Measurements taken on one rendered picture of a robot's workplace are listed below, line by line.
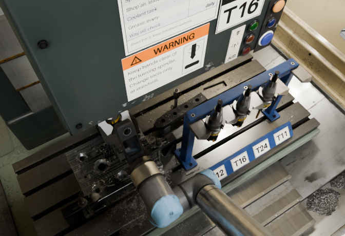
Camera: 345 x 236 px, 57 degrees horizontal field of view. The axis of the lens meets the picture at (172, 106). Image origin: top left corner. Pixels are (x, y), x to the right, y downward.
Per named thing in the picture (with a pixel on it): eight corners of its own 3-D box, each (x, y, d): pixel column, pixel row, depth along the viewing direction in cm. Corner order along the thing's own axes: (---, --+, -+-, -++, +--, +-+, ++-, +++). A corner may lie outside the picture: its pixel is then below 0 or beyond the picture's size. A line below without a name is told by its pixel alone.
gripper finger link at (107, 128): (91, 125, 94) (111, 145, 90) (87, 115, 89) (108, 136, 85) (100, 119, 95) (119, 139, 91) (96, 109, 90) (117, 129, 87)
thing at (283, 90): (291, 92, 109) (292, 90, 108) (280, 98, 107) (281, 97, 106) (278, 78, 112) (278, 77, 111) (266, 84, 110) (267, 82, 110)
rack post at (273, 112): (280, 117, 140) (305, 74, 115) (271, 122, 138) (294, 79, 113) (265, 101, 144) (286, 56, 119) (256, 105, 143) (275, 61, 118)
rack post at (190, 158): (197, 164, 126) (206, 127, 101) (186, 171, 124) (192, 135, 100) (184, 145, 131) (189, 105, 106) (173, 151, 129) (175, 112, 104)
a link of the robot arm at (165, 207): (158, 232, 79) (157, 224, 72) (137, 195, 84) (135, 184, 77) (184, 215, 81) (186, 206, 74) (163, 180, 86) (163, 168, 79)
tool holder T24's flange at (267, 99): (267, 86, 111) (269, 81, 109) (279, 98, 108) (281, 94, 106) (253, 93, 109) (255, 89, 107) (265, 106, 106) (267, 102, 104)
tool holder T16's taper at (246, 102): (244, 98, 105) (248, 85, 99) (252, 107, 103) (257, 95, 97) (233, 103, 103) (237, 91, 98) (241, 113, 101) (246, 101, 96)
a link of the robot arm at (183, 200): (189, 214, 92) (191, 203, 83) (155, 235, 89) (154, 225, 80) (175, 191, 96) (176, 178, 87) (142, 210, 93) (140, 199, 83)
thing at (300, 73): (314, 79, 112) (315, 78, 111) (303, 85, 110) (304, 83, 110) (300, 66, 115) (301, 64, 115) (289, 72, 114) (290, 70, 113)
